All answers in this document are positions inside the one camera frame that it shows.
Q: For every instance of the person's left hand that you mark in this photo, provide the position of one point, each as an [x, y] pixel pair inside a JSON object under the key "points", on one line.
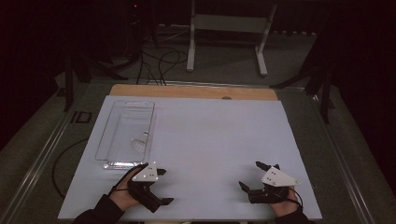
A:
{"points": [[123, 197]]}

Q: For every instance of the person's right hand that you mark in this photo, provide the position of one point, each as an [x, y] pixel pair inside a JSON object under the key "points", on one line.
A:
{"points": [[282, 208]]}

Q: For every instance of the clear plastic tray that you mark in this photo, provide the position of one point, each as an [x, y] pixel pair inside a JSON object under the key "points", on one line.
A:
{"points": [[124, 130]]}

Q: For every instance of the white metal stand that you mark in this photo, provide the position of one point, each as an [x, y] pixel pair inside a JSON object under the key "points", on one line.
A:
{"points": [[230, 23]]}

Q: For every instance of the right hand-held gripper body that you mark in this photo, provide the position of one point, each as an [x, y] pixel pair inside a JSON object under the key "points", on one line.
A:
{"points": [[277, 179]]}

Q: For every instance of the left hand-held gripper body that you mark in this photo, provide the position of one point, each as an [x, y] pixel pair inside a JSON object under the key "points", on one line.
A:
{"points": [[146, 175]]}

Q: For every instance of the white table mat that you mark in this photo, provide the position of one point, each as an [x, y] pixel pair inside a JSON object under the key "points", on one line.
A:
{"points": [[211, 155]]}

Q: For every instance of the wooden table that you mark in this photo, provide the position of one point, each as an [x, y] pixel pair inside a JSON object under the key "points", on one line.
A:
{"points": [[186, 92]]}

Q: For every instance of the black tripod stand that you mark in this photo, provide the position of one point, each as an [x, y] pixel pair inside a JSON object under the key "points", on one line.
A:
{"points": [[325, 99]]}

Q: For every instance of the metal floor rail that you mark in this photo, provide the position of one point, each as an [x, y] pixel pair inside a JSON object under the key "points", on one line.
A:
{"points": [[40, 161], [342, 168]]}

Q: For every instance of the white shuttlecock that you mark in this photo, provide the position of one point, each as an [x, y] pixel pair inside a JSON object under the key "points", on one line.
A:
{"points": [[140, 143]]}

